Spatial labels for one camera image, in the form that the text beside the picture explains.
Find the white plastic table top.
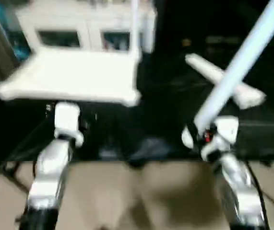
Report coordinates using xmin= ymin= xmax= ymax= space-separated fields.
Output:
xmin=0 ymin=46 xmax=143 ymax=108

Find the white plastic table leg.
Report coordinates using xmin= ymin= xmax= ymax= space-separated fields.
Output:
xmin=181 ymin=0 xmax=274 ymax=150
xmin=184 ymin=56 xmax=260 ymax=109
xmin=189 ymin=54 xmax=267 ymax=104
xmin=131 ymin=0 xmax=143 ymax=61

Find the black mat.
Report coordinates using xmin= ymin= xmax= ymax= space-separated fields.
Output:
xmin=0 ymin=45 xmax=274 ymax=166

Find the white glass-door cabinet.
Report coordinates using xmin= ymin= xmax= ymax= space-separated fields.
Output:
xmin=15 ymin=0 xmax=157 ymax=53

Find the black speaker with gold label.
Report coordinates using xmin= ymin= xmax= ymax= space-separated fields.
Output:
xmin=153 ymin=0 xmax=274 ymax=54

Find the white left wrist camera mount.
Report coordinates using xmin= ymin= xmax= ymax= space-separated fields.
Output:
xmin=54 ymin=102 xmax=85 ymax=147

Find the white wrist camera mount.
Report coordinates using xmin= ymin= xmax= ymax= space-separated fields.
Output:
xmin=54 ymin=102 xmax=85 ymax=147
xmin=201 ymin=116 xmax=240 ymax=161

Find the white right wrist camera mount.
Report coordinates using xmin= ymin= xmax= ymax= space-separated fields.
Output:
xmin=201 ymin=116 xmax=240 ymax=161

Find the black folding table frame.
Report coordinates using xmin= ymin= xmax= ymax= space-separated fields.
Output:
xmin=0 ymin=160 xmax=32 ymax=195

